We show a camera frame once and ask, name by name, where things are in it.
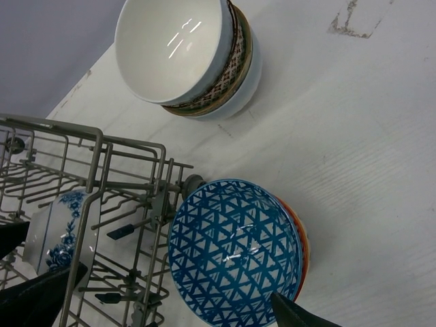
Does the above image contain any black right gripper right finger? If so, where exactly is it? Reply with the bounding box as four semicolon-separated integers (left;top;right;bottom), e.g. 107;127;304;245
270;292;340;327

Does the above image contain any grey wire dish rack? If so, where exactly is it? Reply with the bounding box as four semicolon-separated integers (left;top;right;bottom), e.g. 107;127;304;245
1;114;204;326

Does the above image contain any red lattice bowl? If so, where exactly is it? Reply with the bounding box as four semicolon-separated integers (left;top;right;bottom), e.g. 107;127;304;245
168;178;303;326

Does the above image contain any plain white bowl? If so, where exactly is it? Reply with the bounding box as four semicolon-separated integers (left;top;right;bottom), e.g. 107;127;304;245
191;33;262;121

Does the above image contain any blue floral white bowl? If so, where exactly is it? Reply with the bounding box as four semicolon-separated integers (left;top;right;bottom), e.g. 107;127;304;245
23;188;97;275

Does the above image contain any red dotted pattern bowl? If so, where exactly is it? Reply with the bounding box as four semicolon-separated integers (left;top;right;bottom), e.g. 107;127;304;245
163;0;251;111

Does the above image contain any blue zigzag bowl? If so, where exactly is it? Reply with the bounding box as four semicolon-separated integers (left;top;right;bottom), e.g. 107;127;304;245
272;195;309;300

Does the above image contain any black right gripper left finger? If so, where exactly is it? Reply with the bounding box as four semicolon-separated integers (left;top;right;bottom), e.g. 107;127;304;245
1;222;88;326

